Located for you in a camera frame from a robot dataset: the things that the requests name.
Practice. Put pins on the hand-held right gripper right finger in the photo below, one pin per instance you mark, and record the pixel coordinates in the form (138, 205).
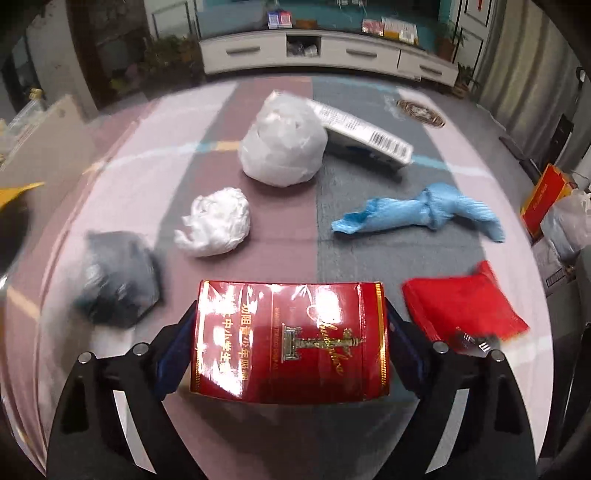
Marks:
(411, 360)

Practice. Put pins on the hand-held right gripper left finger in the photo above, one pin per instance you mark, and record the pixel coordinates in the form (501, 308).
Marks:
(173, 364)

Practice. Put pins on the red packet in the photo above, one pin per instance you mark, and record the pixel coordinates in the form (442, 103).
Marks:
(452, 300)

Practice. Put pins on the dark plastic bag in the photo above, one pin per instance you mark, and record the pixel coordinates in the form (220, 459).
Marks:
(120, 281)

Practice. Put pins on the red cigarette carton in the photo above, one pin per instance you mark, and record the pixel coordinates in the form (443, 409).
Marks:
(286, 341)

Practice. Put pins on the small white bag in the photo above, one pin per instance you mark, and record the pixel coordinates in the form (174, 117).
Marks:
(214, 221)

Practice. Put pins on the light blue plastic cover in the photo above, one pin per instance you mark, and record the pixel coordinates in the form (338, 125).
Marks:
(415, 210)

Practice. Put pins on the yellow snack bag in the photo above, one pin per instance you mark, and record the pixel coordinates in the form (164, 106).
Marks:
(18, 194)

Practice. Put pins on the white box with barcode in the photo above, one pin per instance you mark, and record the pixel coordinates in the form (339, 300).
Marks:
(360, 134)

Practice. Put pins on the white plastic bag ball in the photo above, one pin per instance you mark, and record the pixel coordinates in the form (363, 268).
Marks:
(281, 143)

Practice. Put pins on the white printed cardboard box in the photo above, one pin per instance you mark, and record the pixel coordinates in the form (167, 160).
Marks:
(549, 267)

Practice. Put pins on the white plastic shopping bag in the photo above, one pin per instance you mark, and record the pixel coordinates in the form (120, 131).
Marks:
(568, 221)

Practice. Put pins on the red and yellow bag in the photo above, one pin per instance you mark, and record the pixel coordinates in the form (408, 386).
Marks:
(547, 194)

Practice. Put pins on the small potted plant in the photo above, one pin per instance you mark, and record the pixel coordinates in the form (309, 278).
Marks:
(466, 78)

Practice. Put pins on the white TV cabinet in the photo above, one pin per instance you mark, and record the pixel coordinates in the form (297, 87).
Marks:
(360, 50)

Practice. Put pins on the tall potted plant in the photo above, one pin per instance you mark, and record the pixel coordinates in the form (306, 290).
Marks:
(448, 41)

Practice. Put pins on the white desk calendar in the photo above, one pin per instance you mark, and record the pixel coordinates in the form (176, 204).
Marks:
(400, 30)

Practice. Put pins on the black floor lamp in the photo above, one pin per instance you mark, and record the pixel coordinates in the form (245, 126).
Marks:
(581, 76)

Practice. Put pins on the grey curtain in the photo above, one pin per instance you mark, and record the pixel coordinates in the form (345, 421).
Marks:
(517, 46)

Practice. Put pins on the pink flat box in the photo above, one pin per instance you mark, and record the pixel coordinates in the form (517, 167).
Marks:
(372, 26)

